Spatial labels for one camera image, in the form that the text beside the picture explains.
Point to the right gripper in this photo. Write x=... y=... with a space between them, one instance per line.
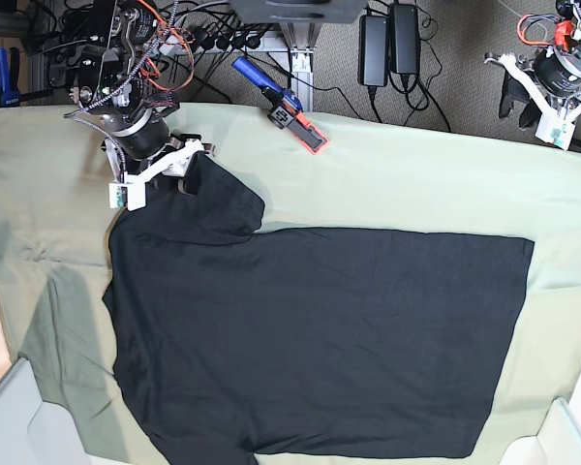
x=137 y=145

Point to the blue clamp at left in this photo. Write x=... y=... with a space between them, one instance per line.
x=10 y=95

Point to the light green table cloth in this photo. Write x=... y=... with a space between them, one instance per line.
x=54 y=220

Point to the black power adapter two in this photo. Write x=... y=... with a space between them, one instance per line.
x=404 y=39

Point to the black power adapter one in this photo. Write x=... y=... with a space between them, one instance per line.
x=373 y=41

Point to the black camera mount top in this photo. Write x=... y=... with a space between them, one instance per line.
x=315 y=11

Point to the aluminium frame post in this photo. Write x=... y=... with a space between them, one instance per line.
x=301 y=38

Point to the white bin lower left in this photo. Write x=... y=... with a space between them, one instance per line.
x=33 y=431

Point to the blue orange bar clamp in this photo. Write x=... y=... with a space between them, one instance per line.
x=286 y=111

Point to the dark navy T-shirt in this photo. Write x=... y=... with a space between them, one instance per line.
x=232 y=342

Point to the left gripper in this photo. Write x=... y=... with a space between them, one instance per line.
x=557 y=75

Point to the white bin lower right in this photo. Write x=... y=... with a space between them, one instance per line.
x=558 y=441

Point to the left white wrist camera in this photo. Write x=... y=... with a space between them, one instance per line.
x=555 y=130

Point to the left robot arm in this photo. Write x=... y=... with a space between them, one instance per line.
x=561 y=30

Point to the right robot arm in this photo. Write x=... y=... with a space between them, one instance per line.
x=117 y=92

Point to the white power strip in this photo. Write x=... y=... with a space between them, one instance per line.
x=202 y=41

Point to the white bin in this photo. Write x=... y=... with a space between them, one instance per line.
x=558 y=441
x=33 y=431

